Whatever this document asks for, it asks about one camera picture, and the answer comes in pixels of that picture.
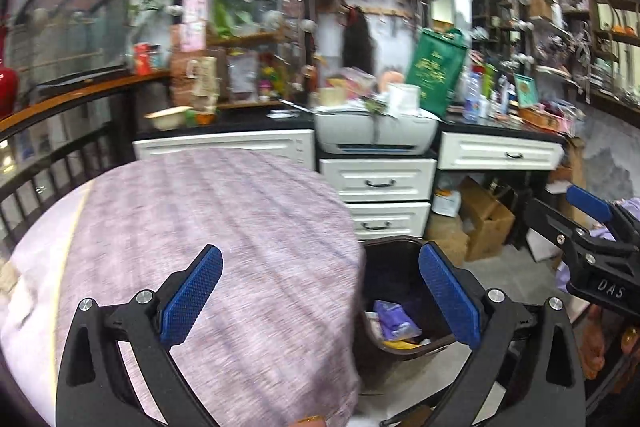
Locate brown cardboard box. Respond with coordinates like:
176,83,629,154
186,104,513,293
459,176,515,262

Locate purple yellow snack bag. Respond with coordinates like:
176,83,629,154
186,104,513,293
367,300,431,351

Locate right hand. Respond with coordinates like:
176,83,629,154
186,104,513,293
578,305,639,395

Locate green shopping bag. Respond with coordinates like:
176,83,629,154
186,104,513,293
406,27,469,117

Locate white printer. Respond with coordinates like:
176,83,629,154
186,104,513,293
314,105,440,156

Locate black wooden railing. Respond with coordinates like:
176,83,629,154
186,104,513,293
1,69,170,258

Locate white drawer cabinet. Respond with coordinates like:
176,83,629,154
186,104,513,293
134,129,563,239

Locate red tin can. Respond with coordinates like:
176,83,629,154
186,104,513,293
134,42,153,76

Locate purple woven tablecloth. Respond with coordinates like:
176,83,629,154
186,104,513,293
1,147,364,426

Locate wooden shelf rack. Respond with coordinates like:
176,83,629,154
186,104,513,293
169,0,306,110

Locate cream bowl on counter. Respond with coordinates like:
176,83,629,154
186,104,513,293
144,106,191,131

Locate dark brown trash bin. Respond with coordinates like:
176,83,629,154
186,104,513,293
352,236,454,395

